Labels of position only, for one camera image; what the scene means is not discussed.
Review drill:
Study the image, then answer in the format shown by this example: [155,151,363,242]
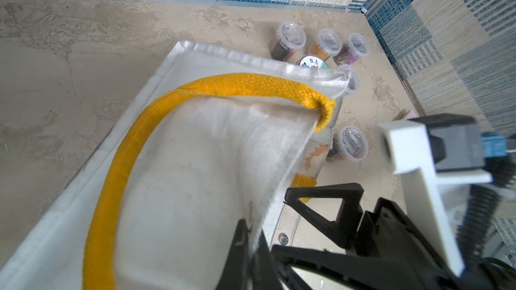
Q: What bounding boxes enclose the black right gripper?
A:
[271,183,464,290]

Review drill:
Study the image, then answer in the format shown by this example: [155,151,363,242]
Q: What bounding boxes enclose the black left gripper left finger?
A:
[216,219,250,290]

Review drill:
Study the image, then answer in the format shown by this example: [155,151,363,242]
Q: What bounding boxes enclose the clear plastic seed jar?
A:
[270,21,306,61]

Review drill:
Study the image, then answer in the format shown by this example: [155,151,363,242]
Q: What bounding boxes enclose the white canvas tote bag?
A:
[1,40,350,289]

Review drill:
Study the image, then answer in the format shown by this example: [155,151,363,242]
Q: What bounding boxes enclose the clear seed jar red contents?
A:
[309,28,343,61]

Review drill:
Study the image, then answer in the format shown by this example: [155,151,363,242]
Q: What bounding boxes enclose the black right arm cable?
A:
[457,156,516,290]

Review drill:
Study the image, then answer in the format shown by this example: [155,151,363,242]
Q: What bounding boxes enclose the clear seed jar dark contents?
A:
[333,33,371,66]

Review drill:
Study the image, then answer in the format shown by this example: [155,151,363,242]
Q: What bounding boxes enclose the clear seed jar brown contents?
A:
[327,126,369,161]

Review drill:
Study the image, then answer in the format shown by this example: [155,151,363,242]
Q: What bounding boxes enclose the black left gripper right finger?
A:
[251,232,282,290]

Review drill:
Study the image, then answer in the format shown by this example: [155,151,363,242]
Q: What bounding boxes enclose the clear seed jar purple contents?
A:
[341,64,361,95]

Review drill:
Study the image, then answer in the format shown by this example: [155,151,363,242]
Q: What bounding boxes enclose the green label seed jar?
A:
[298,55,329,69]

